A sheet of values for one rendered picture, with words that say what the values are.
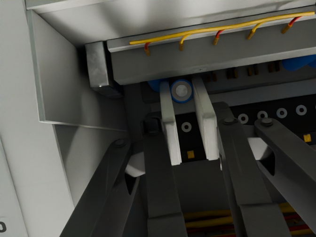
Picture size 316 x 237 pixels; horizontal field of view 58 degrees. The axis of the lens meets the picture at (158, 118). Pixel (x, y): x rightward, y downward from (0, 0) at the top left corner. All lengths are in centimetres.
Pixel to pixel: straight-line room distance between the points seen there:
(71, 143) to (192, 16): 10
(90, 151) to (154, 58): 7
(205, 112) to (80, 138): 8
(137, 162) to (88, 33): 8
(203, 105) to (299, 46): 7
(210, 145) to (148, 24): 8
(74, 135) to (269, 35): 13
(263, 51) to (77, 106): 11
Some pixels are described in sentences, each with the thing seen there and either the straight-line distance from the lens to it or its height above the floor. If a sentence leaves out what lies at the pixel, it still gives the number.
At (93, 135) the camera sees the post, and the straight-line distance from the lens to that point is 20.
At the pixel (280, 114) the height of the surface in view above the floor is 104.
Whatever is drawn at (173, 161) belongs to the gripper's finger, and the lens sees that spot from 17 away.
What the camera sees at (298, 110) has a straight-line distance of 34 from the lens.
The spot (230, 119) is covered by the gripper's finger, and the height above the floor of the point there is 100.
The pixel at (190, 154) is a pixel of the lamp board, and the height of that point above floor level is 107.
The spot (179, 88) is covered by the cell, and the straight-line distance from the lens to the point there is 22.
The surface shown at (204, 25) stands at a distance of 18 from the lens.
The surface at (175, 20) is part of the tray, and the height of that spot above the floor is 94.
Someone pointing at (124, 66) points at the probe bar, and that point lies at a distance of 18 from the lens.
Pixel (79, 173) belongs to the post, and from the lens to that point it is 17.
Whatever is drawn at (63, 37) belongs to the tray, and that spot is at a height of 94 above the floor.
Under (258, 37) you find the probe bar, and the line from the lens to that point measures 19.
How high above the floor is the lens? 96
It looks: 12 degrees up
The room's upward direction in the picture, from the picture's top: 171 degrees clockwise
